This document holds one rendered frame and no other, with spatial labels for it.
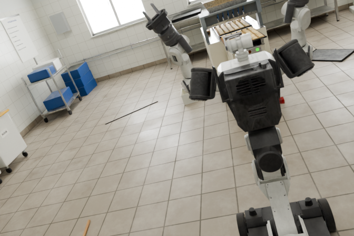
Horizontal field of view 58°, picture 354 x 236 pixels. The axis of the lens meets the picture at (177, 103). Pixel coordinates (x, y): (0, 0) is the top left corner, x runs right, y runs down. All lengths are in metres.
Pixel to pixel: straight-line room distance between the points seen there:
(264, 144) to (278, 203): 0.54
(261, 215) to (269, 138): 0.80
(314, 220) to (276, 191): 0.34
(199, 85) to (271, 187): 0.81
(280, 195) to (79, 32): 6.43
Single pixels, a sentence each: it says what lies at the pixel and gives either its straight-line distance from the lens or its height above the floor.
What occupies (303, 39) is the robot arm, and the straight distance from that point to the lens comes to 1.73.
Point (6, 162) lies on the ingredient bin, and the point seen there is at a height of 0.18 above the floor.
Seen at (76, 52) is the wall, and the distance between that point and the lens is 7.85.
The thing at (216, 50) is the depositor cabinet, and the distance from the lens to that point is 3.97.
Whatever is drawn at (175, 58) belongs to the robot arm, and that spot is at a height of 1.36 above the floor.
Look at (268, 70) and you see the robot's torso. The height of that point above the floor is 1.28.
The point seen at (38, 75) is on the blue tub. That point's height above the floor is 0.89.
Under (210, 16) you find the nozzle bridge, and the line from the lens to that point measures 3.89.
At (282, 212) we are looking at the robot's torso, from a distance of 1.96.
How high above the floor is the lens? 1.74
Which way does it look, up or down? 21 degrees down
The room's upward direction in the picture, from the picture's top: 20 degrees counter-clockwise
